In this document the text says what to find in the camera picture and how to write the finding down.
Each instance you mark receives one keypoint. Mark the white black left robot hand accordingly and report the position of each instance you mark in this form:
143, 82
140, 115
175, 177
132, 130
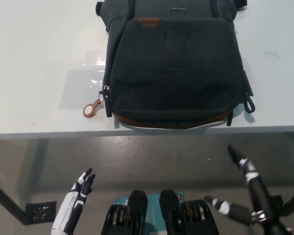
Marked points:
74, 200

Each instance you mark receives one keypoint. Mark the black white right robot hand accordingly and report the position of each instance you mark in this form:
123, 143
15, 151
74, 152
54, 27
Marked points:
259, 193

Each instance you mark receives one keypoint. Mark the dark grey canvas backpack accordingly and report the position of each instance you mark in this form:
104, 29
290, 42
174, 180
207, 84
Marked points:
171, 73

